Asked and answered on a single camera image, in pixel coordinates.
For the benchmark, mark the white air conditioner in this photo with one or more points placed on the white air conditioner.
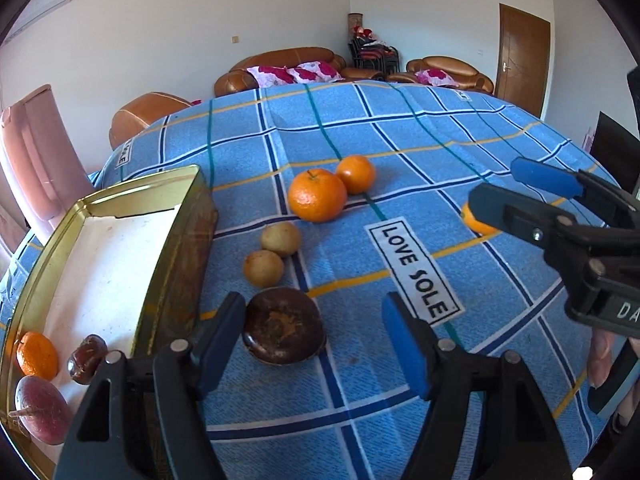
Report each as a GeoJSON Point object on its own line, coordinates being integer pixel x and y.
{"type": "Point", "coordinates": [45, 5]}

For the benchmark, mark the blue checked tablecloth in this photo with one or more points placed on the blue checked tablecloth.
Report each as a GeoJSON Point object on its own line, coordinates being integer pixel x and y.
{"type": "Point", "coordinates": [400, 135]}

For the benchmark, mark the large dark brown fruit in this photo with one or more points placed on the large dark brown fruit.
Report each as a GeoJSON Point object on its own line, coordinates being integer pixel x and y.
{"type": "Point", "coordinates": [285, 325]}

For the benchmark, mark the person's right hand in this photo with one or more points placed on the person's right hand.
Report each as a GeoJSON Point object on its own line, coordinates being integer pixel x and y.
{"type": "Point", "coordinates": [600, 357]}

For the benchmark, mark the pink electric kettle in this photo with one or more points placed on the pink electric kettle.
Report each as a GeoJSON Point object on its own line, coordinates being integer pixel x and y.
{"type": "Point", "coordinates": [40, 160]}

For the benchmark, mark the small yellow-brown fruit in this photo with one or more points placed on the small yellow-brown fruit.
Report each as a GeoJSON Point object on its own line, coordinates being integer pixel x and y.
{"type": "Point", "coordinates": [263, 268]}
{"type": "Point", "coordinates": [280, 239]}

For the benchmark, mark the small dark brown fruit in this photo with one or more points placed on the small dark brown fruit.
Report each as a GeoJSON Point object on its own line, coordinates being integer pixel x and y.
{"type": "Point", "coordinates": [87, 360]}

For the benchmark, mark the brown leather armchair with cushion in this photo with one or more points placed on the brown leather armchair with cushion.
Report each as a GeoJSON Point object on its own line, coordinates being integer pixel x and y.
{"type": "Point", "coordinates": [470, 77]}

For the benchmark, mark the orange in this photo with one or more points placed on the orange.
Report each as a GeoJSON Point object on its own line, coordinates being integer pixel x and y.
{"type": "Point", "coordinates": [37, 355]}
{"type": "Point", "coordinates": [475, 225]}
{"type": "Point", "coordinates": [317, 195]}
{"type": "Point", "coordinates": [356, 174]}

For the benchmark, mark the gold metal tin tray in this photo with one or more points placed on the gold metal tin tray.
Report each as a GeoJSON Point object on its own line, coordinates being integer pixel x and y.
{"type": "Point", "coordinates": [115, 260]}

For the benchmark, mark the small floral pink cushion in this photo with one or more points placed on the small floral pink cushion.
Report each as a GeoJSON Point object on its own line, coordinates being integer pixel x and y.
{"type": "Point", "coordinates": [435, 77]}

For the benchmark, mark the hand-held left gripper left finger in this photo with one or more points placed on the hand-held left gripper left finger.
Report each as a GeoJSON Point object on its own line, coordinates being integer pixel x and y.
{"type": "Point", "coordinates": [220, 340]}

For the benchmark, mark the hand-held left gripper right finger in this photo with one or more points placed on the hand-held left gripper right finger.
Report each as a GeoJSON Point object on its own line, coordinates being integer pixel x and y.
{"type": "Point", "coordinates": [405, 345]}

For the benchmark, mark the stack of dark chairs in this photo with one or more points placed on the stack of dark chairs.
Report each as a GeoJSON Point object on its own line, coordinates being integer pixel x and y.
{"type": "Point", "coordinates": [372, 55]}

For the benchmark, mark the brown wooden door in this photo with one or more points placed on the brown wooden door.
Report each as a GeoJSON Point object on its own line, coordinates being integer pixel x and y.
{"type": "Point", "coordinates": [522, 60]}

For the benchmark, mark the tall patterned vase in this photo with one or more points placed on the tall patterned vase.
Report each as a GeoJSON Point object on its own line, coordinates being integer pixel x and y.
{"type": "Point", "coordinates": [354, 22]}

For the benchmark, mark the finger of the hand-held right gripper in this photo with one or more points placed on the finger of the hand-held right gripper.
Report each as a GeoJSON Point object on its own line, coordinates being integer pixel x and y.
{"type": "Point", "coordinates": [500, 210]}
{"type": "Point", "coordinates": [540, 172]}

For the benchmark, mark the black television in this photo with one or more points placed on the black television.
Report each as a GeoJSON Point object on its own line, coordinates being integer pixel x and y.
{"type": "Point", "coordinates": [612, 140]}

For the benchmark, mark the long brown leather sofa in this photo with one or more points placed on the long brown leather sofa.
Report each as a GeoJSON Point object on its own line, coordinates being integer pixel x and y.
{"type": "Point", "coordinates": [235, 80]}

